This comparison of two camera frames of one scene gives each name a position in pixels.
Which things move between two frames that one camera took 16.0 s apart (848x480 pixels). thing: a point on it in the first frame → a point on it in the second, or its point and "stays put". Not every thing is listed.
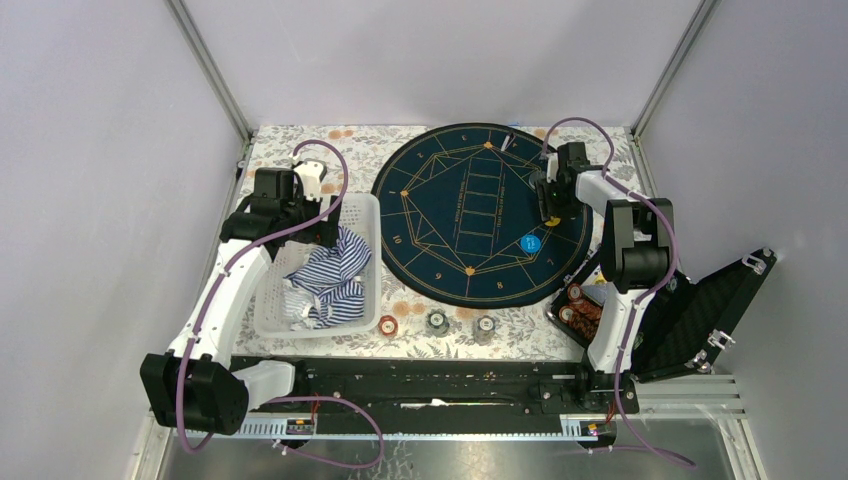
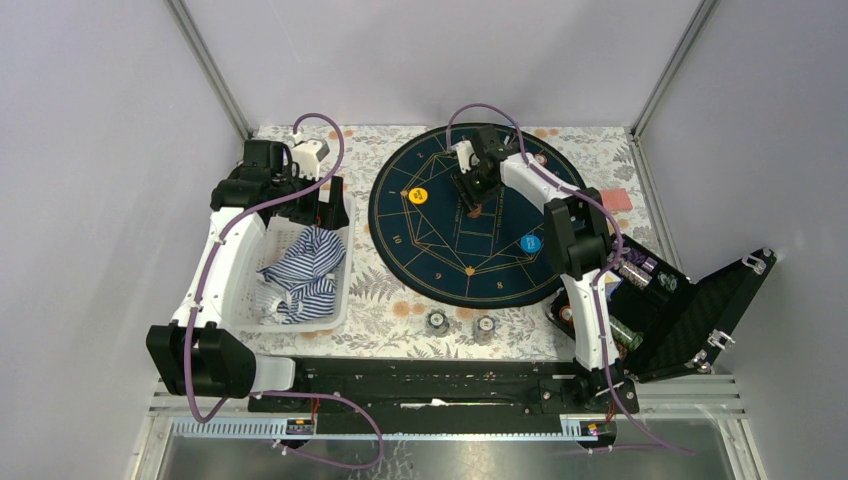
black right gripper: x=547 y=208 → x=462 y=182
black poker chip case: x=682 y=325 stays put
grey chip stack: x=484 y=330 stays put
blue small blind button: x=530 y=243 stays put
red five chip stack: x=387 y=325 → x=476 y=212
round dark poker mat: x=456 y=218 stays put
